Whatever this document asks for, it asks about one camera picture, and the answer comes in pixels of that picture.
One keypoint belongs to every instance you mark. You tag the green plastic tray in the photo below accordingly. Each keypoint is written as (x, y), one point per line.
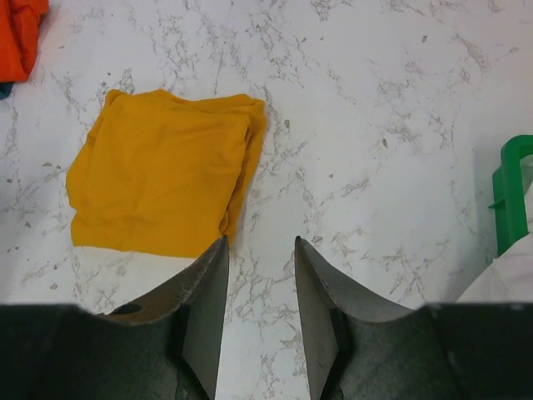
(508, 193)

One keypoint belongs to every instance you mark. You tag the folded orange t shirt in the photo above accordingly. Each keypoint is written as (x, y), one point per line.
(20, 21)

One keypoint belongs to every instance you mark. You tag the white t shirt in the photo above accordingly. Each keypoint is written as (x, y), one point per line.
(509, 277)

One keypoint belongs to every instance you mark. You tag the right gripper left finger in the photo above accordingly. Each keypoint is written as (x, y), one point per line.
(165, 344)

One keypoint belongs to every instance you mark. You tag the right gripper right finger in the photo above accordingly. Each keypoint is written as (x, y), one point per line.
(360, 345)

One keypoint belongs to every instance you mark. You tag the yellow t shirt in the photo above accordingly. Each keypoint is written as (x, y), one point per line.
(164, 175)

